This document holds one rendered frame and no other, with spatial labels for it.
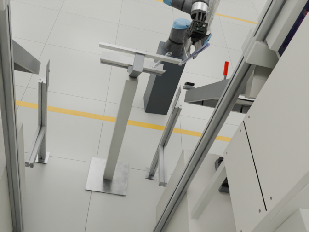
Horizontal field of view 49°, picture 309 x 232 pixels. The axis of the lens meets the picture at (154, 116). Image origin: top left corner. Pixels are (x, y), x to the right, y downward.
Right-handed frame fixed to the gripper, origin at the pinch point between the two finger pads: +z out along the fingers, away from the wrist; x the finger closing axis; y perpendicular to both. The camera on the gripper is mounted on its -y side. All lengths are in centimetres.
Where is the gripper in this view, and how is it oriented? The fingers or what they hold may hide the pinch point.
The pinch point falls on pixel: (191, 56)
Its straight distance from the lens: 152.6
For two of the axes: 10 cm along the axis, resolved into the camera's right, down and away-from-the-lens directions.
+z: -1.7, 9.5, -2.7
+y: 1.8, -2.4, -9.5
